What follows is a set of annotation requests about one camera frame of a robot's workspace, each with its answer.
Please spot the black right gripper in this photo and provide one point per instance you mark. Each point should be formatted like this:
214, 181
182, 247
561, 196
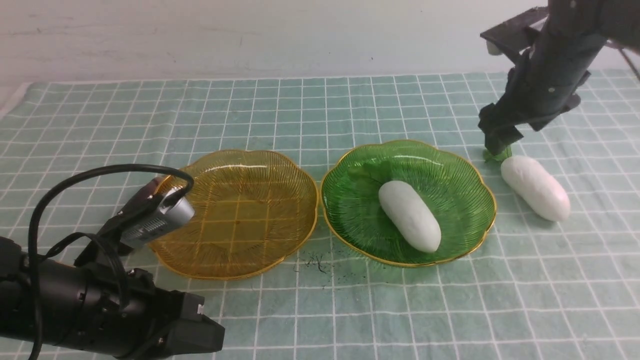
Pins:
529, 99

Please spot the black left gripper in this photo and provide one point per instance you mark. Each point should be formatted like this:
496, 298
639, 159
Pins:
124, 315

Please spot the white radish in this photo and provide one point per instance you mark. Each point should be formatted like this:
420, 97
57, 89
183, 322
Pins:
534, 184
404, 207

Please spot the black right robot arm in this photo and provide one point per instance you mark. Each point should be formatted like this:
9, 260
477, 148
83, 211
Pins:
552, 48

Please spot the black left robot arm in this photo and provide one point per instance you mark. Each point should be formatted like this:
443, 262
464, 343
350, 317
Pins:
50, 315

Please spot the green glass plate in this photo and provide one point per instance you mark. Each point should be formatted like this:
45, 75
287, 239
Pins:
451, 187

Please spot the green checkered tablecloth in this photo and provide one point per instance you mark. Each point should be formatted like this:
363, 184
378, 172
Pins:
535, 290

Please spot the amber glass plate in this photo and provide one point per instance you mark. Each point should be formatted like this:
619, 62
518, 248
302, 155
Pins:
252, 209

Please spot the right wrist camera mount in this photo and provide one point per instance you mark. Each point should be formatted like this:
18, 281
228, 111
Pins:
516, 34

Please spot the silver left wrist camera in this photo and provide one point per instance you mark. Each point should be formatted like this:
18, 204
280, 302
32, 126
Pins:
150, 214

